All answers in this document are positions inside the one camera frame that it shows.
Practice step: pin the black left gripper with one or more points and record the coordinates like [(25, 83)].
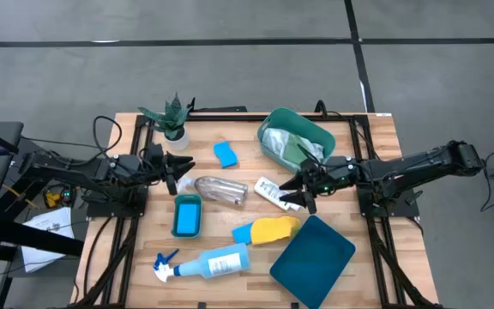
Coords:
[(154, 171)]

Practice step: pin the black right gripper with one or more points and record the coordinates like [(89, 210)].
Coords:
[(337, 182)]

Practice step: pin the green cloth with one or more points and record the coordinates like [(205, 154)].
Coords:
[(294, 152)]

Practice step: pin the blue sponge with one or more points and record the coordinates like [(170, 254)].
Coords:
[(225, 154), (242, 234), (188, 219)]

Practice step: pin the yellow cloth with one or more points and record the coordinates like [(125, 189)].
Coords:
[(275, 229)]

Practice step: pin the clear crushed plastic bottle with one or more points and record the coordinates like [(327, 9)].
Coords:
[(223, 189)]

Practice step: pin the white plastic bag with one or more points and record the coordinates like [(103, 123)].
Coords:
[(275, 141)]

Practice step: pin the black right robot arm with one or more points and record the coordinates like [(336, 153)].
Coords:
[(423, 163)]

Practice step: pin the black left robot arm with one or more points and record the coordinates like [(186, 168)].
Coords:
[(67, 169)]

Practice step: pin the snake plant in white pot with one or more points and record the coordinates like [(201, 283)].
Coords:
[(177, 139)]

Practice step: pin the white lotion bottle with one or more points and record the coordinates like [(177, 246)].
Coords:
[(272, 191)]

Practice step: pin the small green rectangular tray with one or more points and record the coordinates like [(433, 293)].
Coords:
[(187, 198)]

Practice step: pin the dark teal plastic tray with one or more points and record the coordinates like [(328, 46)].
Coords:
[(311, 262)]

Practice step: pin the blue liquid spray bottle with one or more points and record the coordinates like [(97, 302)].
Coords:
[(217, 262)]

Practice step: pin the power hub with green light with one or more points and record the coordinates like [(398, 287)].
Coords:
[(54, 199)]

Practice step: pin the white paper sheets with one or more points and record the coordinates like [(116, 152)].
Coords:
[(54, 223)]

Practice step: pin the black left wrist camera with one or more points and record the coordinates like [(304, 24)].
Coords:
[(154, 152)]

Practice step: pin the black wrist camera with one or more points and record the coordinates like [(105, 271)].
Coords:
[(343, 163), (154, 152)]

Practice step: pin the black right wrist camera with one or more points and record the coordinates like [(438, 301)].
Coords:
[(343, 163)]

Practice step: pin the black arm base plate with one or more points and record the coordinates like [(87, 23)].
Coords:
[(401, 210), (101, 210)]

